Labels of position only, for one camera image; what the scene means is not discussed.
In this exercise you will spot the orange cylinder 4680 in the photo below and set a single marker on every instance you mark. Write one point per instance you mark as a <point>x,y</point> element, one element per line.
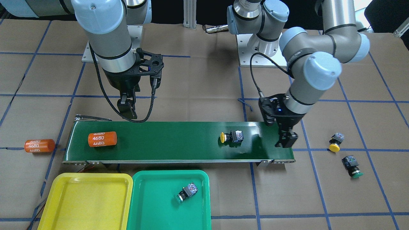
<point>39,146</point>
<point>102,139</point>

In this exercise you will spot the aluminium frame post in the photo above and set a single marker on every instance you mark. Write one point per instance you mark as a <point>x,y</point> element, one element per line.
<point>189,14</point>

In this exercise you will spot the green push button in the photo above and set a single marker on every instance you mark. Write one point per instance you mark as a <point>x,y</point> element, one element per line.
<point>187,192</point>
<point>351,165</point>

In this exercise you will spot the yellow push button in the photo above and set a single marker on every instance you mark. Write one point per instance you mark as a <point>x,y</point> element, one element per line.
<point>233,136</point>
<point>335,141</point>

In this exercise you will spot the green plastic tray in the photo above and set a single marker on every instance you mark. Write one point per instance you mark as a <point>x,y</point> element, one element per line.
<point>154,205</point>

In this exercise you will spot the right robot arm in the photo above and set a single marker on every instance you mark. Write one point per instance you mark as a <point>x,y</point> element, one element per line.
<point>106,24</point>

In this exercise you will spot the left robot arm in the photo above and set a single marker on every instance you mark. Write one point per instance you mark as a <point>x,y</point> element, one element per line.
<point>313,61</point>

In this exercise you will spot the green conveyor belt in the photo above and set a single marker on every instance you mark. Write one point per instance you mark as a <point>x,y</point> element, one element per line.
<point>175,142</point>

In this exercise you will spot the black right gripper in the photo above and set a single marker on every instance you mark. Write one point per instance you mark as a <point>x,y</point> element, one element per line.
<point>120,81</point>

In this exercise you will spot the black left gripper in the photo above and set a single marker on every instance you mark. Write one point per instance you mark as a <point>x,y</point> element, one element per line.
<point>290,120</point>

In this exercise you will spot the yellow plastic tray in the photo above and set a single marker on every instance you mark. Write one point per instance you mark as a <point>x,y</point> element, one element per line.
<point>88,201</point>

